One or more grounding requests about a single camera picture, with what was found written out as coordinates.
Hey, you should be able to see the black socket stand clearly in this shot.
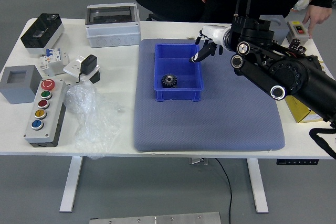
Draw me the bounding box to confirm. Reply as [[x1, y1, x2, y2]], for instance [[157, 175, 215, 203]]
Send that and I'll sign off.
[[89, 71, 101, 84]]

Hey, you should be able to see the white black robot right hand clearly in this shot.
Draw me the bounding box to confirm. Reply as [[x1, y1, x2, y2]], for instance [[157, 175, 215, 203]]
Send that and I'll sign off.
[[189, 24, 232, 65]]

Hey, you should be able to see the grey red-black push-button switch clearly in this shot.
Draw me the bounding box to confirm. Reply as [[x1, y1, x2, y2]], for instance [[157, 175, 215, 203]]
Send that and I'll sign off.
[[286, 20, 313, 46]]

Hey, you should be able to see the yellow cardboard box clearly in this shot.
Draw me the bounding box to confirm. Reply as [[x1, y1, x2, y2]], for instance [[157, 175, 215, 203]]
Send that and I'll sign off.
[[285, 95, 325, 124]]

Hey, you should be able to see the grey enclosure with clear lid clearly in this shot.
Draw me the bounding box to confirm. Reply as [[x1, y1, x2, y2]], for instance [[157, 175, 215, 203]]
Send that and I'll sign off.
[[85, 3, 142, 48]]

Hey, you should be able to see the grey hollow square box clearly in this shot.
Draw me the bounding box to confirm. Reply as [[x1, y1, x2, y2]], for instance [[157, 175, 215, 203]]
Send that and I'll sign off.
[[0, 65, 37, 105]]

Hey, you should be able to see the blue plastic box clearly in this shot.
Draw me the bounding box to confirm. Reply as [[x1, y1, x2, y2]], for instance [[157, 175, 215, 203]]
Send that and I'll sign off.
[[153, 42, 205, 102]]

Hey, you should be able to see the white blue circuit breaker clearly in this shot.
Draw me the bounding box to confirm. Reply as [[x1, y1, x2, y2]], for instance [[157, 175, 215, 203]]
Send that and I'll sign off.
[[39, 47, 70, 77]]

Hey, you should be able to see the black desk control panel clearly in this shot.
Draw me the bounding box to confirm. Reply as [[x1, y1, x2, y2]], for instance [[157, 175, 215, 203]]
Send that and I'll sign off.
[[276, 158, 320, 166]]

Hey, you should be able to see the black floor cable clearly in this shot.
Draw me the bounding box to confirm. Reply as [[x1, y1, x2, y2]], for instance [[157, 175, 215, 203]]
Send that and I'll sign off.
[[215, 158, 234, 224]]

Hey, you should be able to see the black and white switch box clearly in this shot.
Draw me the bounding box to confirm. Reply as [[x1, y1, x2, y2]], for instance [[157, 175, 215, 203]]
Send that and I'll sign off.
[[20, 13, 65, 55]]

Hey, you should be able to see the grey five-button control box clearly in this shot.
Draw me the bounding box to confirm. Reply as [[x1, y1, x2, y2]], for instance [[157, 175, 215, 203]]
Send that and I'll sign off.
[[23, 78, 67, 148]]

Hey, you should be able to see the clear plastic bag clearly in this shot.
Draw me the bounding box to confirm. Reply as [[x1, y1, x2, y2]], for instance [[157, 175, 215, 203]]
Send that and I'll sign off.
[[62, 80, 124, 161]]

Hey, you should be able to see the grey metal plate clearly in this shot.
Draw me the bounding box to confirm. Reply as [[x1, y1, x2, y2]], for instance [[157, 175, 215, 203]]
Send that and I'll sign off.
[[89, 211, 222, 224]]

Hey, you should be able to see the grey box with round hole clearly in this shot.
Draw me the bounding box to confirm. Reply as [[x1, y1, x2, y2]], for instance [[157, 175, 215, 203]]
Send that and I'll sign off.
[[262, 15, 287, 45]]

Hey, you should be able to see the person's left hand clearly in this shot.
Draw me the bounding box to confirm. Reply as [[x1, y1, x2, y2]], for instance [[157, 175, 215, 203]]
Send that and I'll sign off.
[[301, 5, 332, 40]]

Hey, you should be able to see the big black gear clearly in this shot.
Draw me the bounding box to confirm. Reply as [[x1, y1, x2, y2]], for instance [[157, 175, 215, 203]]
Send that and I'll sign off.
[[160, 73, 177, 88]]

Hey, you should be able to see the small metal bracket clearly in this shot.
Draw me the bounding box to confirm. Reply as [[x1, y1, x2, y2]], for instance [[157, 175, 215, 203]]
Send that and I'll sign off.
[[188, 157, 209, 166]]

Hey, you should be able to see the white table leg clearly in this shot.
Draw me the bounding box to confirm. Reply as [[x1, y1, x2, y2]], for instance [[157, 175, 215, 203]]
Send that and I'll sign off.
[[59, 156, 84, 213], [246, 158, 270, 214]]

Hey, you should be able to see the black power adapter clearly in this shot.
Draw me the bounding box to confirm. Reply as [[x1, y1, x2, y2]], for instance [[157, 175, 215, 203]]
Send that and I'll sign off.
[[77, 54, 98, 83]]

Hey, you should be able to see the white wall socket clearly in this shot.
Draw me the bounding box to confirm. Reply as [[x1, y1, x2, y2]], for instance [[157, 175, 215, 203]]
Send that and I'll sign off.
[[63, 55, 101, 80]]

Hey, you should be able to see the grey-blue mat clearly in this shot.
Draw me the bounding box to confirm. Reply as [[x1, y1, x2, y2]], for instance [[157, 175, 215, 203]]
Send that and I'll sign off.
[[133, 38, 286, 153]]

